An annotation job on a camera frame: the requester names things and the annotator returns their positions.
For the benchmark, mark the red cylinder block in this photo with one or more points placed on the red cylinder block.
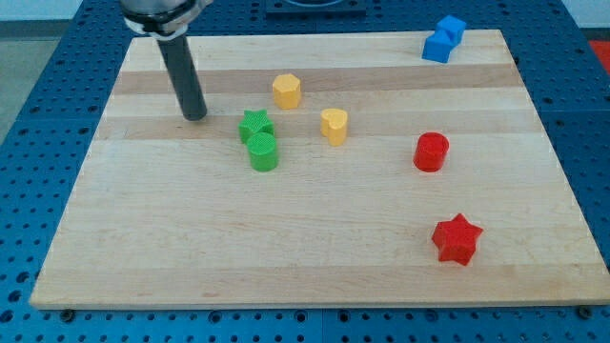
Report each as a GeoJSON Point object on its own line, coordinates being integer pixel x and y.
{"type": "Point", "coordinates": [431, 150]}

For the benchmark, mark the yellow hexagon block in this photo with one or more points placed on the yellow hexagon block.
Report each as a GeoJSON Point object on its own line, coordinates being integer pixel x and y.
{"type": "Point", "coordinates": [287, 91]}

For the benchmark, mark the red star block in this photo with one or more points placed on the red star block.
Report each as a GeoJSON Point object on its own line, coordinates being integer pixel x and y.
{"type": "Point", "coordinates": [456, 240]}

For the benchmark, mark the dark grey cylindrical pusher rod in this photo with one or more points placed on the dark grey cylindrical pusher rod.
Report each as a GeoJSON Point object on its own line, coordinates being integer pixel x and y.
{"type": "Point", "coordinates": [178, 60]}

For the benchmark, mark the blue cube block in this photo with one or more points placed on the blue cube block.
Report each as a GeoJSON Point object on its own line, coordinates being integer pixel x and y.
{"type": "Point", "coordinates": [438, 47]}
{"type": "Point", "coordinates": [453, 27]}

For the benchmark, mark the yellow heart block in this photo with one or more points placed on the yellow heart block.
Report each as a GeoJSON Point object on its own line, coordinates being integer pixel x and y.
{"type": "Point", "coordinates": [333, 125]}

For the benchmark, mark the green cylinder block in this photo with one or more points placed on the green cylinder block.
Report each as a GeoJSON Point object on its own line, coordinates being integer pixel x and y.
{"type": "Point", "coordinates": [262, 149]}

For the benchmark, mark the light wooden board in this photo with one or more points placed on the light wooden board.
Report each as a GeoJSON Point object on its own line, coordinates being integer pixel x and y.
{"type": "Point", "coordinates": [169, 214]}

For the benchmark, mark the blue cube block rear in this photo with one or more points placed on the blue cube block rear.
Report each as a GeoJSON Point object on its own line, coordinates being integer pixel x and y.
{"type": "Point", "coordinates": [453, 27]}

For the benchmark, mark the green star block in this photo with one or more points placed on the green star block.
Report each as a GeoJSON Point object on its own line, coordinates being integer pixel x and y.
{"type": "Point", "coordinates": [254, 122]}

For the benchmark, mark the blue cube block front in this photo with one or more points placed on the blue cube block front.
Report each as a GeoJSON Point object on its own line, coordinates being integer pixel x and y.
{"type": "Point", "coordinates": [438, 47]}

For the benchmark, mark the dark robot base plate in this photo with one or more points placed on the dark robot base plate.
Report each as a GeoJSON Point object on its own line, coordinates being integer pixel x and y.
{"type": "Point", "coordinates": [307, 7]}

